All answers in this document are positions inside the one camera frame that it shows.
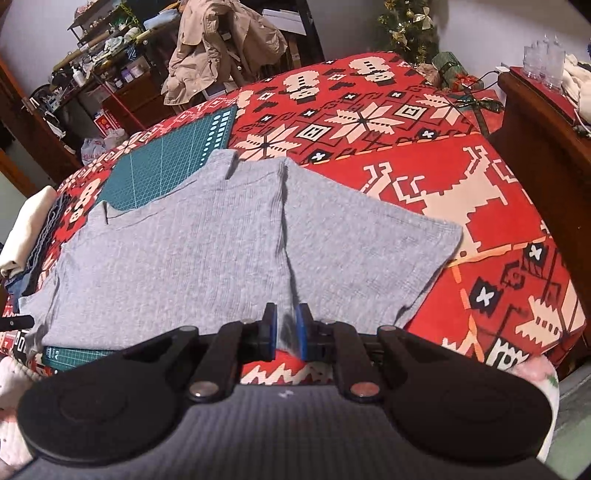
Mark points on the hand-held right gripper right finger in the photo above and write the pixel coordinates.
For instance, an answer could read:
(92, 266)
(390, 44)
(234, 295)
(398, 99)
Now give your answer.
(302, 334)

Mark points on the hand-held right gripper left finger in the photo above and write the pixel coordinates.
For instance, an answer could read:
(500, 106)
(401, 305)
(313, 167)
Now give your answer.
(270, 332)

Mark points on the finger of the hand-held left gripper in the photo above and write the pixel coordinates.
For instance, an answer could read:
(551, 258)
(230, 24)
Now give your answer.
(16, 322)

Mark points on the grey knit polo shirt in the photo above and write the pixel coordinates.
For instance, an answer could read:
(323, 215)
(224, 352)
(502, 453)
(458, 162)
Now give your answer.
(184, 258)

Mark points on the white printed plastic bag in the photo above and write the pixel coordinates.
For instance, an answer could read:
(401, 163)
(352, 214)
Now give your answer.
(94, 150)

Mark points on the green cutting mat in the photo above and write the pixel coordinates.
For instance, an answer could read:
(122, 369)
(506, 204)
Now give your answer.
(161, 170)

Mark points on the red patterned blanket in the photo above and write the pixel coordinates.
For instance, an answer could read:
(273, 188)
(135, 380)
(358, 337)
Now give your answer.
(415, 175)

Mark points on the white cloth bag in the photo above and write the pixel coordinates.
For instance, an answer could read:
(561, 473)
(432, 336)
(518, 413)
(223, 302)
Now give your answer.
(115, 138)

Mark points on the red white carton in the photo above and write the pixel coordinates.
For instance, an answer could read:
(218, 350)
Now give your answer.
(106, 122)

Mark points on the brown wooden cabinet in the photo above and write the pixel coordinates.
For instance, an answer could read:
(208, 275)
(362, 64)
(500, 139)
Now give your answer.
(138, 97)

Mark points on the wooden nightstand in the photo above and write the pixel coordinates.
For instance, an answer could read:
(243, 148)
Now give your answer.
(545, 184)

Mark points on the beige jacket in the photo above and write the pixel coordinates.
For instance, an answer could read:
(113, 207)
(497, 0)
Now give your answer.
(217, 50)

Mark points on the black desk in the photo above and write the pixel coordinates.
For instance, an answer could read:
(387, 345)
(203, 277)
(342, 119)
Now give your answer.
(311, 32)

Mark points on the green gift box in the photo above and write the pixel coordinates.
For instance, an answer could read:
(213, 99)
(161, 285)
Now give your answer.
(448, 69)

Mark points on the cluttered shelf rack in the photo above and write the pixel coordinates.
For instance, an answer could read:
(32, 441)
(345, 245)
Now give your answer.
(101, 27)

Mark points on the white flat box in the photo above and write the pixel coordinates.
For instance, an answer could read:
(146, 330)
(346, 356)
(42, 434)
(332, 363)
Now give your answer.
(279, 19)

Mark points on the small Christmas tree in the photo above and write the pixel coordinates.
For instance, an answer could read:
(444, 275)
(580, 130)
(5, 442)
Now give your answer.
(408, 27)

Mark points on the white charger plug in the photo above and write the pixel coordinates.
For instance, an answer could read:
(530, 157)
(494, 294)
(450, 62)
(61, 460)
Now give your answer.
(502, 69)

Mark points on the light blue folded cloth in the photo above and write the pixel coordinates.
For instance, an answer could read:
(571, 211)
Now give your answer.
(160, 18)

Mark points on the red tray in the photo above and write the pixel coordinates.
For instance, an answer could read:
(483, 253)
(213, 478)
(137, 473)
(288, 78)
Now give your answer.
(547, 92)

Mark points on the cream cloth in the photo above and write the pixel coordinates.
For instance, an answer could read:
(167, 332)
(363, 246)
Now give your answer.
(577, 78)

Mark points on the wooden door frame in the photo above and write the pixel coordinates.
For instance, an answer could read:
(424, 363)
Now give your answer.
(41, 129)

